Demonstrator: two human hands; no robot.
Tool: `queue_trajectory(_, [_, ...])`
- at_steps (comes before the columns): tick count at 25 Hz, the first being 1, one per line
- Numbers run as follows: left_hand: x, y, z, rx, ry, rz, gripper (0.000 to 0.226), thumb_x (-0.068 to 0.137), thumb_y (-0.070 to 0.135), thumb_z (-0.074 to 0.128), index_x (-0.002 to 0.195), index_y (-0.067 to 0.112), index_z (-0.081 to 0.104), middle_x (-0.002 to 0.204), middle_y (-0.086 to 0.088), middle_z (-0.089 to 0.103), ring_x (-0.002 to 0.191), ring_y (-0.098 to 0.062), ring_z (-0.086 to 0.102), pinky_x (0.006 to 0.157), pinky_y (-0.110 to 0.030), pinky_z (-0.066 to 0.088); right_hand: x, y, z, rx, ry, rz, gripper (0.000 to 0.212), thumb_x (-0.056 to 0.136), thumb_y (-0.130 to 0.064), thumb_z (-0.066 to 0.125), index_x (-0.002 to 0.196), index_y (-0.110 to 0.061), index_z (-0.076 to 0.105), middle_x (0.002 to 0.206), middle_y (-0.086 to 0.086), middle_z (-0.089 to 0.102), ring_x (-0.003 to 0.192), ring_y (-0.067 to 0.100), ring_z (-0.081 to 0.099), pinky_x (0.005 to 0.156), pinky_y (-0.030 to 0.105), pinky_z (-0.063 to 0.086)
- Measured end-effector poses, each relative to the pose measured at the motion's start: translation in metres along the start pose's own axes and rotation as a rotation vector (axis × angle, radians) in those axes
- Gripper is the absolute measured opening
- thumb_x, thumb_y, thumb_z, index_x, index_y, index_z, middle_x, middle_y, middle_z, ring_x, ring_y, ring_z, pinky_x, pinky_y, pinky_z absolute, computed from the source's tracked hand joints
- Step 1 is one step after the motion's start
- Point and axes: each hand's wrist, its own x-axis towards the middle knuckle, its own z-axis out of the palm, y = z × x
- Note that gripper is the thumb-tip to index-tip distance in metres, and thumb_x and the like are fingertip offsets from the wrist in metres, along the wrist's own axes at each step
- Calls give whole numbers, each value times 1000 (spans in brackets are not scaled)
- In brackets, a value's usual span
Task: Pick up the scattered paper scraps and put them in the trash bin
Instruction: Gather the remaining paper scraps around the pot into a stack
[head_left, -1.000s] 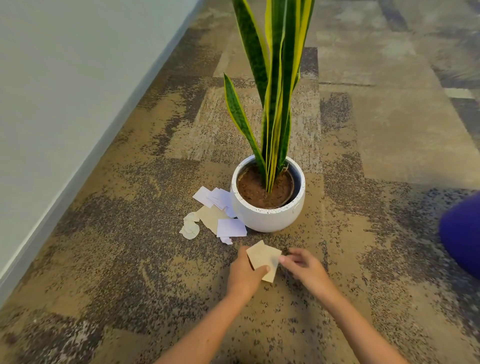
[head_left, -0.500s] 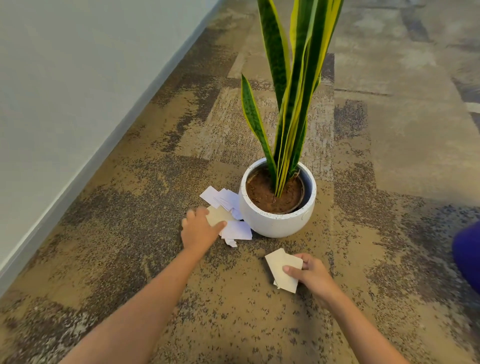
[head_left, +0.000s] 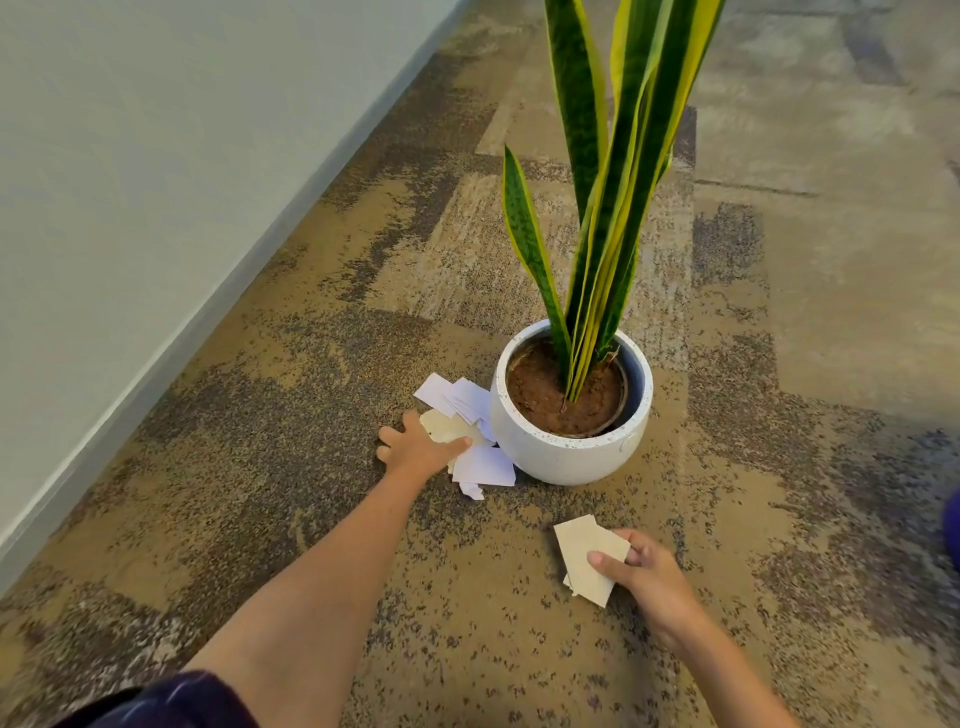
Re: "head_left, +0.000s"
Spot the person's left hand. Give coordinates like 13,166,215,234
374,408,474,486

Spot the person's right hand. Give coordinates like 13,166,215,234
586,528,714,652

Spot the beige paper card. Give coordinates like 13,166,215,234
418,408,492,475
552,514,633,609

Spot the person's right forearm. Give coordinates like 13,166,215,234
673,611,802,728

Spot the person's left forearm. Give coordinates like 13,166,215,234
183,468,444,728

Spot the brown potting soil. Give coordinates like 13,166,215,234
506,339,626,439

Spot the white speckled plant pot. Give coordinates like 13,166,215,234
489,318,655,488

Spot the green yellow snake plant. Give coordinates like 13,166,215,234
501,0,728,406

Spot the blue object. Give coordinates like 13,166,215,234
942,486,960,573

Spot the dark blue sleeve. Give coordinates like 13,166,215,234
51,669,261,728

